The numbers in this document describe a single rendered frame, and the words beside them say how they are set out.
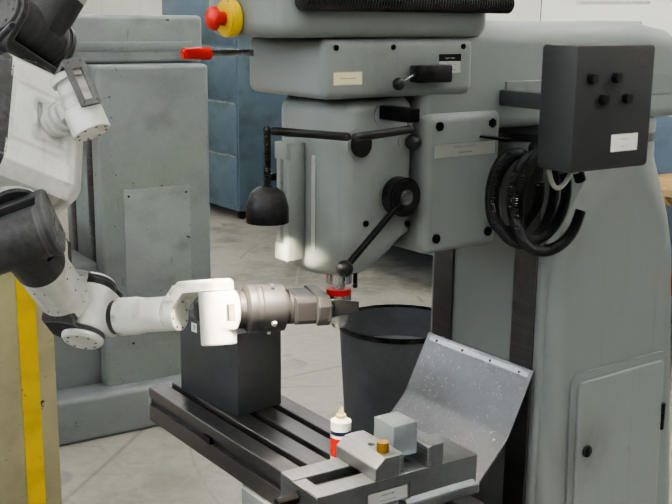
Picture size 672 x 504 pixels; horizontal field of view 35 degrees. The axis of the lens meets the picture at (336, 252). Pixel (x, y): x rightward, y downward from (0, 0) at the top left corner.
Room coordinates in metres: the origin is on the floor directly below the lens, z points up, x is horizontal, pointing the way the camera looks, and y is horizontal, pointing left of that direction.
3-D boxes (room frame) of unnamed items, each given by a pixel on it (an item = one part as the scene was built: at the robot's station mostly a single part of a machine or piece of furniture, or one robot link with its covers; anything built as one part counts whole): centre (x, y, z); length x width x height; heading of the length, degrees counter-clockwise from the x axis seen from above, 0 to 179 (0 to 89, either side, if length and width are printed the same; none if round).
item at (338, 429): (1.92, -0.01, 0.98); 0.04 x 0.04 x 0.11
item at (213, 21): (1.76, 0.20, 1.76); 0.04 x 0.03 x 0.04; 36
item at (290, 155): (1.84, 0.08, 1.45); 0.04 x 0.04 x 0.21; 36
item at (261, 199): (1.74, 0.12, 1.46); 0.07 x 0.07 x 0.06
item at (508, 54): (2.20, -0.41, 1.66); 0.80 x 0.23 x 0.20; 126
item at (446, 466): (1.75, -0.08, 0.98); 0.35 x 0.15 x 0.11; 123
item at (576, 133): (1.81, -0.45, 1.62); 0.20 x 0.09 x 0.21; 126
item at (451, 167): (2.02, -0.17, 1.47); 0.24 x 0.19 x 0.26; 36
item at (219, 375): (2.25, 0.24, 1.02); 0.22 x 0.12 x 0.20; 42
